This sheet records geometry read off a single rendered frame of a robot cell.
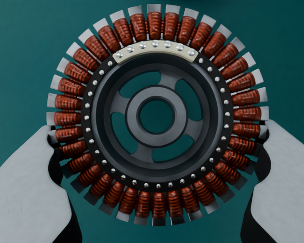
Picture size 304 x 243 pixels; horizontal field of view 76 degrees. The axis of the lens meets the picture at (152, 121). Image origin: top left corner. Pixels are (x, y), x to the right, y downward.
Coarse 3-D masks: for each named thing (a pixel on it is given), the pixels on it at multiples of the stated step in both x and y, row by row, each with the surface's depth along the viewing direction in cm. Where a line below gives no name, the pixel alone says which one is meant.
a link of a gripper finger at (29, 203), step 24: (24, 144) 9; (48, 144) 9; (0, 168) 8; (24, 168) 8; (48, 168) 8; (0, 192) 7; (24, 192) 7; (48, 192) 7; (0, 216) 6; (24, 216) 6; (48, 216) 6; (72, 216) 6; (0, 240) 6; (24, 240) 6; (48, 240) 5; (72, 240) 6
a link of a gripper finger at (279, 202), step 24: (264, 144) 9; (288, 144) 9; (264, 168) 8; (288, 168) 7; (264, 192) 7; (288, 192) 7; (264, 216) 6; (288, 216) 6; (264, 240) 6; (288, 240) 5
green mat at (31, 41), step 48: (0, 0) 19; (48, 0) 19; (96, 0) 19; (144, 0) 19; (192, 0) 19; (240, 0) 19; (288, 0) 19; (0, 48) 19; (48, 48) 19; (288, 48) 19; (0, 96) 19; (192, 96) 19; (288, 96) 19; (0, 144) 20; (240, 192) 20; (96, 240) 20; (144, 240) 20; (192, 240) 20; (240, 240) 20
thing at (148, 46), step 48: (96, 48) 9; (144, 48) 9; (192, 48) 9; (240, 48) 10; (48, 96) 10; (96, 96) 10; (144, 96) 10; (240, 96) 9; (96, 144) 10; (144, 144) 10; (192, 144) 12; (240, 144) 9; (96, 192) 9; (144, 192) 10; (192, 192) 10
